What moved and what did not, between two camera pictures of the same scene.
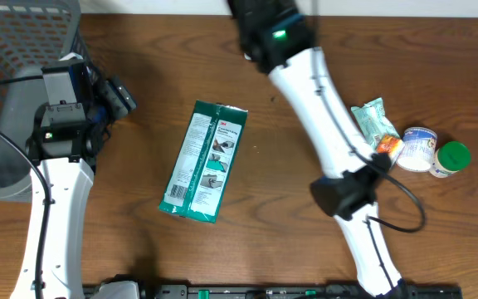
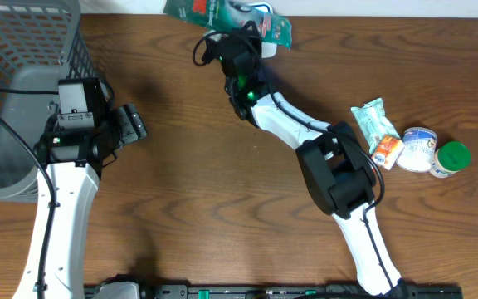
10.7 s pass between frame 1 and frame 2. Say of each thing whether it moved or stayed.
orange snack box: stayed
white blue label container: stayed
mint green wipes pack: stayed
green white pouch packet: moved
